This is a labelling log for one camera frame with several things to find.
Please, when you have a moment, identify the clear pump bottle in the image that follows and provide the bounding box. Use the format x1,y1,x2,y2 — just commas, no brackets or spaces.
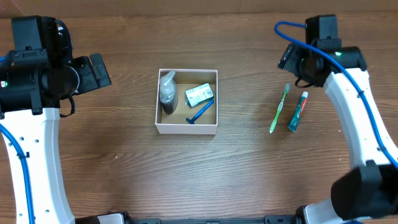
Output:
159,70,178,114

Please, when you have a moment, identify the blue disposable razor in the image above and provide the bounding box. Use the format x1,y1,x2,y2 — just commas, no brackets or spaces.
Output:
186,100,215,124

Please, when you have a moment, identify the green white soap box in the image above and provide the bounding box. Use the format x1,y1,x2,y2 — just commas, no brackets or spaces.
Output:
185,83,214,108

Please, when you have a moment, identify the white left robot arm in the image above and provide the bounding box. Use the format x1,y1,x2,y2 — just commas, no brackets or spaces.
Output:
1,54,129,223

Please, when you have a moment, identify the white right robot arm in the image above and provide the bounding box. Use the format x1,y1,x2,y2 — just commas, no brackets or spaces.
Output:
278,44,397,223

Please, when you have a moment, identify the green toothbrush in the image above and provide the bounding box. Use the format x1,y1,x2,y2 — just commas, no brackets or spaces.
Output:
269,83,290,133

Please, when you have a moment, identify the teal toothpaste tube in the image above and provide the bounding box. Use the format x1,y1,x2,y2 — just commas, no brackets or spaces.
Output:
288,91,308,133

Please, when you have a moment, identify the white cardboard box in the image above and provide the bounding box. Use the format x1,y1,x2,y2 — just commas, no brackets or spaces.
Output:
155,68,218,135

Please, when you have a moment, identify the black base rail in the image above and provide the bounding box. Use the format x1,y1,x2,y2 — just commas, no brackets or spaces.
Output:
125,215,303,224

